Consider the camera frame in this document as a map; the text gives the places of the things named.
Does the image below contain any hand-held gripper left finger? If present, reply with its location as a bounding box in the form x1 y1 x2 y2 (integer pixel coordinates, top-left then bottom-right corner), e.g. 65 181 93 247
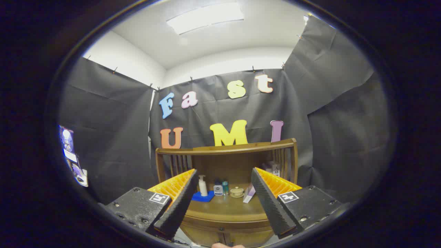
98 168 199 240

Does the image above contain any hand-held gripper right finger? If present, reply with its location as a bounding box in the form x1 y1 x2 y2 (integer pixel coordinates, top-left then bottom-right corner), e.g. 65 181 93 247
251 167 350 239

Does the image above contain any brown wooden countertop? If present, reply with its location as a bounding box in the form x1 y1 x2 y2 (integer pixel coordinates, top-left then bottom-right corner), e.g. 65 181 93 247
185 192 273 224

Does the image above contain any brown wooden cabinet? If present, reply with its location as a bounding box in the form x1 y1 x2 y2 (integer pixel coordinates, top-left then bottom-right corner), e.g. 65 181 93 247
155 138 298 248

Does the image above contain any purple and white book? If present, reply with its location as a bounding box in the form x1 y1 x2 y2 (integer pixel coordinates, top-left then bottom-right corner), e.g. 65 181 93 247
243 185 256 203

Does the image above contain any folded blue cloth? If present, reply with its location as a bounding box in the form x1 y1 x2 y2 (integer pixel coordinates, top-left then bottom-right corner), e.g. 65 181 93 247
192 190 215 202

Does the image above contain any black backdrop cloth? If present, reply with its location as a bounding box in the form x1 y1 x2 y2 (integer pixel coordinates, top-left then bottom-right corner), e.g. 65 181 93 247
59 15 393 207

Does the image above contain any printed paper poster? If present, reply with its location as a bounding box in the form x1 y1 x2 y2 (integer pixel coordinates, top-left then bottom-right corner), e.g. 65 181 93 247
59 125 89 187

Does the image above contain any ceiling light panel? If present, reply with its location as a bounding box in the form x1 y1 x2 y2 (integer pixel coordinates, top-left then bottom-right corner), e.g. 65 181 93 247
166 2 245 35

